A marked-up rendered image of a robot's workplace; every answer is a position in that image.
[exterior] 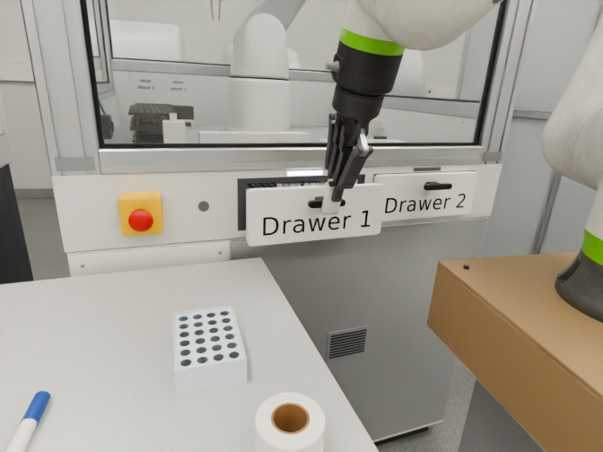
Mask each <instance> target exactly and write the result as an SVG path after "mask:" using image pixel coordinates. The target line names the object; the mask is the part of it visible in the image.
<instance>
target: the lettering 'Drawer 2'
mask: <svg viewBox="0 0 603 452"><path fill-rule="evenodd" d="M459 196H464V198H463V200H462V201H461V202H460V203H459V204H458V205H457V206H456V208H460V207H464V205H463V206H459V205H460V204H461V203H462V202H463V201H464V200H465V198H466V195H465V194H459ZM389 200H394V201H395V208H394V209H393V210H392V211H388V212H387V210H388V202H389ZM437 200H440V201H441V199H440V198H437V199H436V200H435V201H434V202H433V209H435V210H438V209H441V208H440V207H439V208H435V205H436V203H435V202H436V201H437ZM431 201H432V199H430V202H429V204H428V206H427V200H426V199H425V200H424V203H425V209H426V210H428V208H429V206H430V203H431ZM410 202H414V203H415V200H410V201H409V203H410ZM424 203H423V206H422V205H421V200H419V204H420V211H422V210H423V207H424ZM437 204H441V202H440V203H437ZM397 205H398V202H397V200H396V199H395V198H387V201H386V208H385V213H392V212H394V211H395V210H396V208H397ZM412 205H413V206H414V208H413V209H412V210H409V206H412ZM409 206H408V207H407V210H408V211H409V212H412V211H413V210H415V204H410V205H409Z"/></svg>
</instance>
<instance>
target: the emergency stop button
mask: <svg viewBox="0 0 603 452"><path fill-rule="evenodd" d="M128 223H129V225H130V227H131V228H132V229H133V230H136V231H147V230H149V229H150V228H151V227H152V225H153V217H152V215H151V214H150V213H149V212H148V211H146V210H143V209H139V210H135V211H133V212H132V213H131V214H130V216H129V219H128Z"/></svg>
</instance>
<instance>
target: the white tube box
mask: <svg viewBox="0 0 603 452"><path fill-rule="evenodd" d="M173 343H174V377H175V388H176V396H183V395H188V394H193V393H197V392H203V391H207V390H212V389H217V388H222V387H231V386H236V385H240V384H246V383H247V356H246V353H245V350H244V347H243V343H242V340H241V337H240V330H239V328H238V324H237V321H236V317H235V314H234V311H233V307H232V306H224V307H217V308H209V309H196V310H189V311H180V312H174V313H173Z"/></svg>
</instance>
